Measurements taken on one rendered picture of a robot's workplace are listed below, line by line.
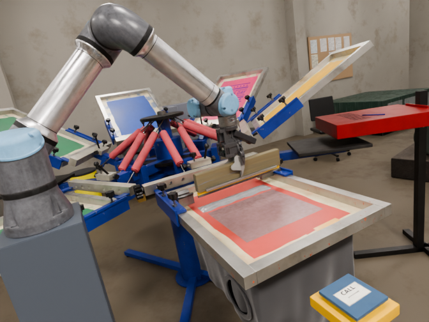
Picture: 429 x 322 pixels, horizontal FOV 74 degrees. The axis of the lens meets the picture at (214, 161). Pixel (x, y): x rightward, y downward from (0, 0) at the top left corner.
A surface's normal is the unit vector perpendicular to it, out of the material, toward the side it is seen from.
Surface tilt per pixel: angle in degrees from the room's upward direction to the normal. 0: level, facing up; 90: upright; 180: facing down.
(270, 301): 92
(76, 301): 90
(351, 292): 0
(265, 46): 90
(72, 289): 90
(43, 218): 72
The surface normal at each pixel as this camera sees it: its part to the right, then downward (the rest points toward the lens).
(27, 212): 0.23, -0.10
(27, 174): 0.66, 0.08
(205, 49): 0.47, 0.15
